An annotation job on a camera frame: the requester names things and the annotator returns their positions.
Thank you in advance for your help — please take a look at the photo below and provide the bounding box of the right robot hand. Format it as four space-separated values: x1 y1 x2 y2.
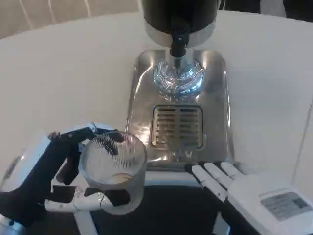
184 160 313 235

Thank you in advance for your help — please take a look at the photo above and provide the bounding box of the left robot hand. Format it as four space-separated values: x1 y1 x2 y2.
0 121 130 229

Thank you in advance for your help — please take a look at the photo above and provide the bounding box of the clear ribbed glass cup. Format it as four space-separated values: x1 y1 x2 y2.
78 132 148 215

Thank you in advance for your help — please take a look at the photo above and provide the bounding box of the slotted drip tray grid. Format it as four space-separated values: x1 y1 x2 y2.
152 105 204 150

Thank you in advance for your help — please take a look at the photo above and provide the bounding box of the steel drip tray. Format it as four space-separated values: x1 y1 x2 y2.
124 49 236 170

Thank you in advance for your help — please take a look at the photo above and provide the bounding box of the black dispenser tap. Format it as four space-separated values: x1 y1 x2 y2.
169 14 191 58

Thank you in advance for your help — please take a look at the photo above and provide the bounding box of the black steel drink dispenser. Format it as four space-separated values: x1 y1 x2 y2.
141 0 218 98

